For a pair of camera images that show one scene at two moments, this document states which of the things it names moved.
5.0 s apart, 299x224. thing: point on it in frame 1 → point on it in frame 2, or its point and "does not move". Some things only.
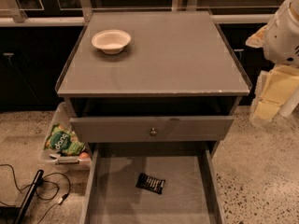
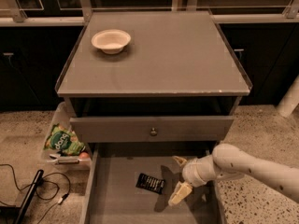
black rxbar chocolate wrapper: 150,183 does not move
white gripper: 282,38 → 189,171
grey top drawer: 152,128 does not move
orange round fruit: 84,155 does not move
